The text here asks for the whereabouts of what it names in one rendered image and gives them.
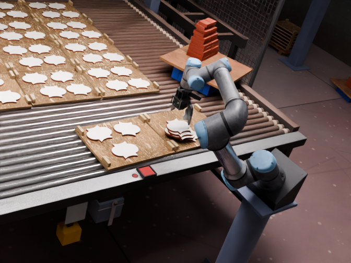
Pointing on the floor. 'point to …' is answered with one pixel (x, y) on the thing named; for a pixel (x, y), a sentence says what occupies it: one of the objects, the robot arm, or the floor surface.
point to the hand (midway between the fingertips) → (180, 117)
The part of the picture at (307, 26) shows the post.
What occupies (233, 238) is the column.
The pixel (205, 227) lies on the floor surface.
